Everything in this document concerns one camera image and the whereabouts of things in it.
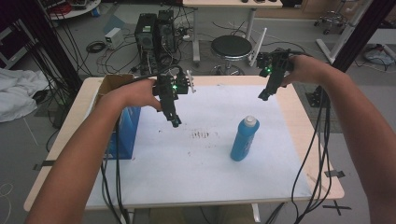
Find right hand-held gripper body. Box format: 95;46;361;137
248;27;295;82

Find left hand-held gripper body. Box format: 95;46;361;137
151;68;198;105

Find blue cardboard box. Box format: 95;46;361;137
82;73;143;161

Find blue bottle with white cap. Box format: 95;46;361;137
229;115;261;162

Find person's left hand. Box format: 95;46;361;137
122;77;163;112

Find person's right hand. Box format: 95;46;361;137
281;55;330;88

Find grey floor mat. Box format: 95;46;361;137
292;82;344;134

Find black round stool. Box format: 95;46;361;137
210;35;254;77

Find black computer tower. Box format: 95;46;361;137
153;9;177;63
134;12;158;59

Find white table sheet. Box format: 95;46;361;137
85;84;313;210

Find rolling chair base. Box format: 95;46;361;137
313;10;348;35

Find small white device box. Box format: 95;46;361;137
104;27;125;50

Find white metal stand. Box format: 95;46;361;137
316;0;375;64

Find blue round device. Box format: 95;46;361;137
362;43;396;67

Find black tape strip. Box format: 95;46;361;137
32;160;58;172
323;170;346;179

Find round white table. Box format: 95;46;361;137
46;0;102;21

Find black tape cross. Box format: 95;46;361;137
321;200;352;217

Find white cloth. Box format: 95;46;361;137
0;67;50;123

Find dark cabinet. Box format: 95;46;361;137
0;18;35;70

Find right gripper black cables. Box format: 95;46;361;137
264;87;333;224

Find gripper black cables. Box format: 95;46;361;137
264;87;333;224
99;64;186;224

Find black coiled cable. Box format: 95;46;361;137
85;40;107;54

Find left gripper black cables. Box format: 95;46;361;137
99;64;186;224

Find black metal post with base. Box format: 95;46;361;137
304;0;396;109

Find black metal post with cables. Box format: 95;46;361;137
18;0;83;91

